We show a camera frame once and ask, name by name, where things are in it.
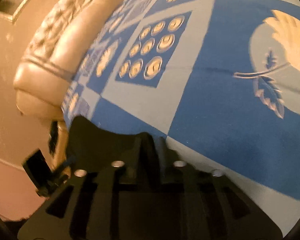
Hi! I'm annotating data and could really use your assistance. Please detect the black pants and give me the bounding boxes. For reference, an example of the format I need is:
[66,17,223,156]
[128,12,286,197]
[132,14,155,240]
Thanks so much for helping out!
[66,115,193,183]

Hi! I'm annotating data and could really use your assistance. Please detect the blue patterned bed sheet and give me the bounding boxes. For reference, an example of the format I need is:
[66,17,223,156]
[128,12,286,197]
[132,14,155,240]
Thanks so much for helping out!
[62,0,300,235]

